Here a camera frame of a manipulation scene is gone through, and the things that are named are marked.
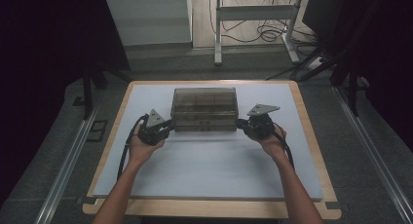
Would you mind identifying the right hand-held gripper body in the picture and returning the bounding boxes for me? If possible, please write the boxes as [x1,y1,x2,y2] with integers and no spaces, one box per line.
[243,103,282,141]

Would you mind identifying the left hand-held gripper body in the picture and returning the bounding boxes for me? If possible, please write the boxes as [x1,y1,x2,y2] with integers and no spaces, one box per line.
[137,108,170,146]

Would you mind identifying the smoky transparent drawer box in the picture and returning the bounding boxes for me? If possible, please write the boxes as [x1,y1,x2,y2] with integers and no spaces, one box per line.
[169,87,240,132]

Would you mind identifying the person's right hand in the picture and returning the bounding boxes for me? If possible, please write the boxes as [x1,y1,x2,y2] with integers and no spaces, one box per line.
[247,124,288,161]

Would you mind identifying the person's left hand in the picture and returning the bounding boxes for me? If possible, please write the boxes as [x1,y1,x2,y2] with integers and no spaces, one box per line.
[128,124,167,168]

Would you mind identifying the white foam mat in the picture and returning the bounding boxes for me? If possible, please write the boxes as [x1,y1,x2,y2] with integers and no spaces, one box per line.
[92,83,324,203]

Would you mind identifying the black metal stand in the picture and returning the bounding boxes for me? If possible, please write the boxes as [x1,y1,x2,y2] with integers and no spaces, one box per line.
[81,63,131,121]

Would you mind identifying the white power strip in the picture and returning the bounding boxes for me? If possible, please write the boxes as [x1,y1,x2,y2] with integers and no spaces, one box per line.
[306,56,325,71]

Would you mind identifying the black tripod stand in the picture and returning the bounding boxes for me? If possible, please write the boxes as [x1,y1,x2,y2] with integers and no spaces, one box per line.
[264,43,362,118]

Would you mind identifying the white cabinet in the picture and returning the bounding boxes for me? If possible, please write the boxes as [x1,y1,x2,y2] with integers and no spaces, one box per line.
[106,0,193,47]

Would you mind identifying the tangle of black floor cables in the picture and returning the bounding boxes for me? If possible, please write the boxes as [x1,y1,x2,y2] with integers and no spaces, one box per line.
[208,0,320,56]

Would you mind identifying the aluminium floor rail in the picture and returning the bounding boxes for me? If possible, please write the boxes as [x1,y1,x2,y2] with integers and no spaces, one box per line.
[33,106,100,224]
[334,86,413,224]

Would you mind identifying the white desk frame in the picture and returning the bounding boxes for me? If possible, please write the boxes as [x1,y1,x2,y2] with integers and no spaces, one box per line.
[213,0,301,66]

